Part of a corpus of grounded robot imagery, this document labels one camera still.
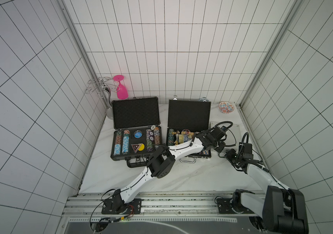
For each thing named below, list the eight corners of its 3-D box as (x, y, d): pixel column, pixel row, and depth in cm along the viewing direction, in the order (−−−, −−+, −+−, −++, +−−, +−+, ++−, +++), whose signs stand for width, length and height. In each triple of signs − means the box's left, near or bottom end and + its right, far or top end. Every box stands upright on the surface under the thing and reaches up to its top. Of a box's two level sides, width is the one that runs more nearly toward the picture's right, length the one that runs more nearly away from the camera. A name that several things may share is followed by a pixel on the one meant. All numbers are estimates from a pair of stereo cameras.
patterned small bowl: (220, 113, 115) (221, 111, 113) (217, 103, 122) (218, 101, 119) (234, 113, 115) (235, 111, 113) (230, 103, 122) (231, 101, 119)
